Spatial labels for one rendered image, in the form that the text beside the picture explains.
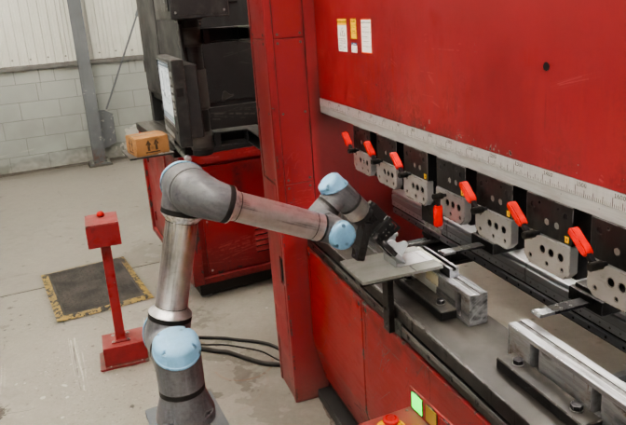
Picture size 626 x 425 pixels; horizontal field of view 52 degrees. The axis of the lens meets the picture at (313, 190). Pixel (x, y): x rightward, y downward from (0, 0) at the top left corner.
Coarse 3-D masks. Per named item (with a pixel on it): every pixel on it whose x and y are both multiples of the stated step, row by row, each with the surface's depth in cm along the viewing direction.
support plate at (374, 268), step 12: (408, 252) 204; (348, 264) 198; (360, 264) 197; (372, 264) 197; (384, 264) 196; (420, 264) 194; (432, 264) 194; (360, 276) 189; (372, 276) 188; (384, 276) 187; (396, 276) 188
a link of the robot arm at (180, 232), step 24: (168, 168) 165; (192, 168) 159; (168, 192) 159; (168, 216) 162; (192, 216) 163; (168, 240) 165; (192, 240) 166; (168, 264) 166; (192, 264) 169; (168, 288) 167; (168, 312) 168; (144, 336) 172
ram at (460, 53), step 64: (320, 0) 247; (384, 0) 197; (448, 0) 163; (512, 0) 139; (576, 0) 122; (320, 64) 258; (384, 64) 204; (448, 64) 168; (512, 64) 143; (576, 64) 124; (384, 128) 211; (448, 128) 173; (512, 128) 146; (576, 128) 127
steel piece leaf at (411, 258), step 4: (412, 252) 203; (384, 256) 199; (388, 256) 196; (392, 256) 201; (404, 256) 200; (408, 256) 200; (412, 256) 200; (416, 256) 199; (420, 256) 199; (388, 260) 197; (392, 260) 194; (396, 260) 198; (408, 260) 197; (412, 260) 197; (416, 260) 197; (420, 260) 196; (424, 260) 196; (392, 264) 195; (396, 264) 192; (400, 264) 195; (404, 264) 194; (408, 264) 194; (412, 264) 194
